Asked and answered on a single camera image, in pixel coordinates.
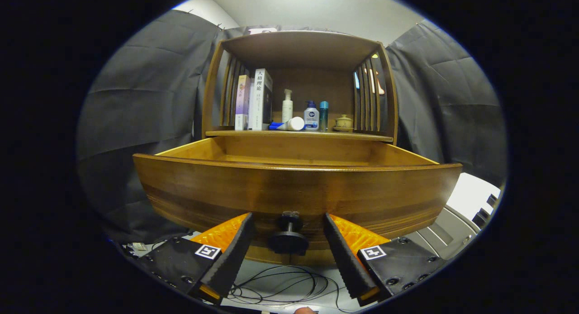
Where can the white side table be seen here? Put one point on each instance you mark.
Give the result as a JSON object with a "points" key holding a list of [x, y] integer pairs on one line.
{"points": [[470, 192]]}

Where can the blue folded cloth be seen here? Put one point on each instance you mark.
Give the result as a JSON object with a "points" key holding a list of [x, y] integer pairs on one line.
{"points": [[274, 125]]}

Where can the black backdrop cloth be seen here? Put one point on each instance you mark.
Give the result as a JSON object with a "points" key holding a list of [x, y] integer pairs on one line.
{"points": [[135, 124]]}

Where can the wooden countertop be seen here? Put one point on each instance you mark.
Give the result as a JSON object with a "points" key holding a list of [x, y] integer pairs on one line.
{"points": [[344, 134]]}

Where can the small beige floor box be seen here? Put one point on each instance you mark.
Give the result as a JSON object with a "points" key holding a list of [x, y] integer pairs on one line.
{"points": [[136, 246]]}

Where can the white green cream tube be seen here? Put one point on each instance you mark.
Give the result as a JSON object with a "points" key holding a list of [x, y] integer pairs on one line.
{"points": [[296, 124]]}

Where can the thick white book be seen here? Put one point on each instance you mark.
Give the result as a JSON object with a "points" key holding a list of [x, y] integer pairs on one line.
{"points": [[258, 101]]}

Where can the brown wooden drawer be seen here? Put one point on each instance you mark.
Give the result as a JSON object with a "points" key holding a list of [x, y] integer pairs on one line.
{"points": [[294, 192]]}

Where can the brown wooden cabinet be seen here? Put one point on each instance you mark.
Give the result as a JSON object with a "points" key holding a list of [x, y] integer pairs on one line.
{"points": [[298, 47]]}

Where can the white bottle blue pump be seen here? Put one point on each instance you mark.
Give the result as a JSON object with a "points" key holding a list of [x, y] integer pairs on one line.
{"points": [[311, 119]]}

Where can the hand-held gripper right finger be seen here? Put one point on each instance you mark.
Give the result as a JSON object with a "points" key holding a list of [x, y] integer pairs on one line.
{"points": [[346, 259]]}

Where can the teal slim bottle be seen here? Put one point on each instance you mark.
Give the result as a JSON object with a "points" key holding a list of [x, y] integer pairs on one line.
{"points": [[324, 117]]}

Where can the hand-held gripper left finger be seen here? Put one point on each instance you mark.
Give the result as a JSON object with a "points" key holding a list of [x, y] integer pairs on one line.
{"points": [[235, 255]]}

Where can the thin purple book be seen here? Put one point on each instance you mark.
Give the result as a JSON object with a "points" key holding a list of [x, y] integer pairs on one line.
{"points": [[242, 101]]}

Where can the beige lidded teacup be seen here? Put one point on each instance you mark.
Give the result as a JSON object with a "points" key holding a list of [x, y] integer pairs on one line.
{"points": [[344, 122]]}

